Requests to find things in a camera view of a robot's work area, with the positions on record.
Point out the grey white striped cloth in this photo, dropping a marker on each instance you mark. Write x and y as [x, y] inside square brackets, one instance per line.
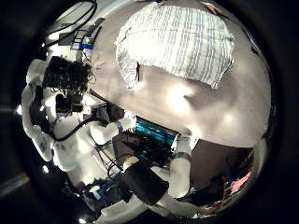
[174, 40]

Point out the computer monitor with blue screen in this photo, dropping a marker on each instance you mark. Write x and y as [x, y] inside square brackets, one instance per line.
[155, 132]

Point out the pink paper sheet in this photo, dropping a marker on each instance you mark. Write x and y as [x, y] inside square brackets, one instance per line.
[240, 182]

